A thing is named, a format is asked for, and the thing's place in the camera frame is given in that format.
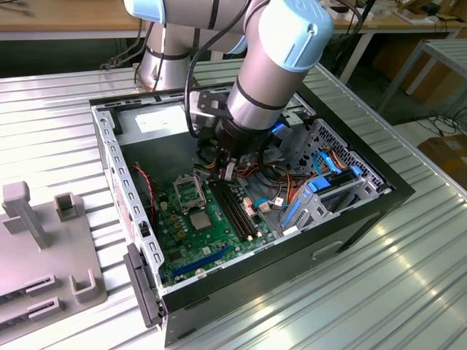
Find silver square CPU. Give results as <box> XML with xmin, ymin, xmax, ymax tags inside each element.
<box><xmin>189</xmin><ymin>211</ymin><xmax>213</xmax><ymax>231</ymax></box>

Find grey metal drive cage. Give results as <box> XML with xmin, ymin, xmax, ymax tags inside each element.
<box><xmin>255</xmin><ymin>93</ymin><xmax>315</xmax><ymax>172</ymax></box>

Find black RAM slot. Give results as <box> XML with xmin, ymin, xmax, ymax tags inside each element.
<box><xmin>220</xmin><ymin>180</ymin><xmax>254</xmax><ymax>241</ymax></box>
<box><xmin>215</xmin><ymin>180</ymin><xmax>249</xmax><ymax>242</ymax></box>
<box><xmin>228</xmin><ymin>180</ymin><xmax>259</xmax><ymax>240</ymax></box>
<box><xmin>209</xmin><ymin>180</ymin><xmax>244</xmax><ymax>243</ymax></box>

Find grey power supply box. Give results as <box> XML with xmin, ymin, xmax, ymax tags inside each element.
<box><xmin>112</xmin><ymin>103</ymin><xmax>218</xmax><ymax>190</ymax></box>

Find hard disk in blue carrier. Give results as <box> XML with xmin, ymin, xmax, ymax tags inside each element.
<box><xmin>306</xmin><ymin>166</ymin><xmax>363</xmax><ymax>196</ymax></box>

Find green motherboard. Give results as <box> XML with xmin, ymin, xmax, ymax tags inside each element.
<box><xmin>152</xmin><ymin>171</ymin><xmax>282</xmax><ymax>289</ymax></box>

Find grey perforated disk bay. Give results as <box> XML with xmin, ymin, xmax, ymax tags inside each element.
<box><xmin>279</xmin><ymin>118</ymin><xmax>394</xmax><ymax>236</ymax></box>

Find blue expansion slot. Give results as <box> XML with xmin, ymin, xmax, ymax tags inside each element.
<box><xmin>171</xmin><ymin>244</ymin><xmax>231</xmax><ymax>278</ymax></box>

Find black open PC case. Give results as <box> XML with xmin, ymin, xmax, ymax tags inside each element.
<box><xmin>88</xmin><ymin>74</ymin><xmax>416</xmax><ymax>347</ymax></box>

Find black tripod pole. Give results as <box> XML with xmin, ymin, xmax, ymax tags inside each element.
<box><xmin>335</xmin><ymin>0</ymin><xmax>377</xmax><ymax>76</ymax></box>

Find white flat box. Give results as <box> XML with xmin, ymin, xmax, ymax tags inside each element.
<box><xmin>331</xmin><ymin>5</ymin><xmax>375</xmax><ymax>22</ymax></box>

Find black plastic case bezel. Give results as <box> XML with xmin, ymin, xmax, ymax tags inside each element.
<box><xmin>122</xmin><ymin>243</ymin><xmax>163</xmax><ymax>329</ymax></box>

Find brown cardboard box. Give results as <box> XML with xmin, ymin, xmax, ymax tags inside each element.
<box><xmin>371</xmin><ymin>36</ymin><xmax>452</xmax><ymax>105</ymax></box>
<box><xmin>417</xmin><ymin>133</ymin><xmax>467</xmax><ymax>196</ymax></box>

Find grey parts rack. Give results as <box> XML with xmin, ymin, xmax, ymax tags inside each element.
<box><xmin>0</xmin><ymin>180</ymin><xmax>109</xmax><ymax>346</ymax></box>

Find grey metal slat table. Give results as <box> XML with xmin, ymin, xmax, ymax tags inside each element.
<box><xmin>377</xmin><ymin>38</ymin><xmax>467</xmax><ymax>127</ymax></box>

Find dark RAM stick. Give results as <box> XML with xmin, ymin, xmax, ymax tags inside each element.
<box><xmin>0</xmin><ymin>288</ymin><xmax>30</xmax><ymax>304</ymax></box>
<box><xmin>0</xmin><ymin>312</ymin><xmax>32</xmax><ymax>328</ymax></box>

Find black camera mounting bracket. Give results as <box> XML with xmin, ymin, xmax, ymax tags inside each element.
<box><xmin>196</xmin><ymin>89</ymin><xmax>231</xmax><ymax>118</ymax></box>

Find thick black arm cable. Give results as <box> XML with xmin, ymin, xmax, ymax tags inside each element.
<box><xmin>183</xmin><ymin>0</ymin><xmax>256</xmax><ymax>140</ymax></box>

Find orange red wire bundle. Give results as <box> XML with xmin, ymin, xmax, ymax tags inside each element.
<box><xmin>236</xmin><ymin>160</ymin><xmax>314</xmax><ymax>205</ymax></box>

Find pale blue wire with plug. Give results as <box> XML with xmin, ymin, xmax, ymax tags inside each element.
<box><xmin>253</xmin><ymin>196</ymin><xmax>293</xmax><ymax>216</ymax></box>

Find metal socket cover frame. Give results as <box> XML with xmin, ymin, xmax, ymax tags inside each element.
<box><xmin>171</xmin><ymin>174</ymin><xmax>204</xmax><ymax>215</ymax></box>

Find blue flat wire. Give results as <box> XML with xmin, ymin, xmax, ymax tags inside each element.
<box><xmin>312</xmin><ymin>151</ymin><xmax>346</xmax><ymax>176</ymax></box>

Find blue plastic bay rail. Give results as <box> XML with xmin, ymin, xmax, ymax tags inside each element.
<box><xmin>279</xmin><ymin>191</ymin><xmax>311</xmax><ymax>230</ymax></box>

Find red black twisted wire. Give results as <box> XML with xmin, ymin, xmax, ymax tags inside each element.
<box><xmin>131</xmin><ymin>164</ymin><xmax>161</xmax><ymax>223</ymax></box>

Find wooden desk white frame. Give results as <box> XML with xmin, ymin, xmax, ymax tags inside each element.
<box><xmin>0</xmin><ymin>0</ymin><xmax>147</xmax><ymax>41</ymax></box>
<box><xmin>330</xmin><ymin>0</ymin><xmax>464</xmax><ymax>85</ymax></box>

